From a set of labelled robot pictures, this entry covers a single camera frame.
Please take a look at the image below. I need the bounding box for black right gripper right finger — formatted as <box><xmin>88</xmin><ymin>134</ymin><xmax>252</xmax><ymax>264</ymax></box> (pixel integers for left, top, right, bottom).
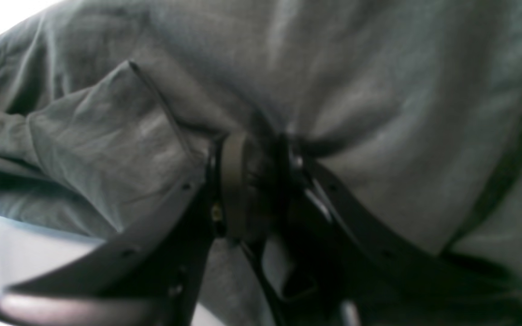
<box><xmin>238</xmin><ymin>136</ymin><xmax>522</xmax><ymax>326</ymax></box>

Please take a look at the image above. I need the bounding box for dark grey T-shirt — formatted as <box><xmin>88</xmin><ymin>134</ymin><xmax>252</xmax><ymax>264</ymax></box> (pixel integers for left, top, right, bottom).
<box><xmin>0</xmin><ymin>0</ymin><xmax>522</xmax><ymax>326</ymax></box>

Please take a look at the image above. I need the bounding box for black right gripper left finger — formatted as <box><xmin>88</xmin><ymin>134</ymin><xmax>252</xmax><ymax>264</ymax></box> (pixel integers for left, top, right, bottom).
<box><xmin>0</xmin><ymin>134</ymin><xmax>248</xmax><ymax>326</ymax></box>

